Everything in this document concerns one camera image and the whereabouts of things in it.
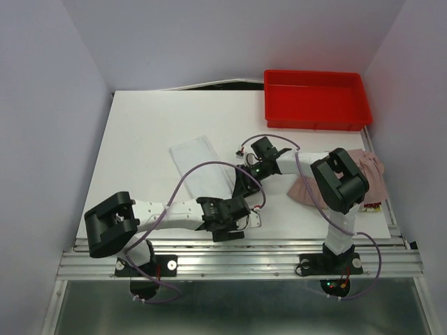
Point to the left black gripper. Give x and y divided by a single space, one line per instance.
228 233

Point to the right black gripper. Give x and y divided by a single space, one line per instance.
244 185

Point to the white skirt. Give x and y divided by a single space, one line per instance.
211 180

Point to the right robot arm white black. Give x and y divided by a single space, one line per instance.
335 184

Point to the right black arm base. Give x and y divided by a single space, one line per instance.
337 270

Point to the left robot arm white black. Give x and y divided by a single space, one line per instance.
112 225

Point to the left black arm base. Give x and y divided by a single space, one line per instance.
145 284

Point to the red plastic tray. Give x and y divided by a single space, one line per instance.
315 100

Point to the pink pleated skirt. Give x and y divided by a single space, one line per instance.
368 163

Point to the yellow green skirt underneath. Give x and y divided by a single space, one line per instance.
371 207

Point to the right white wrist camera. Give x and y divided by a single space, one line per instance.
250 159

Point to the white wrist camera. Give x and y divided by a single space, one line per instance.
253 220
250 159

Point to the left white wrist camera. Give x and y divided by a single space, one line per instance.
253 220

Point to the aluminium rail frame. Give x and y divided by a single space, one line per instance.
247 287

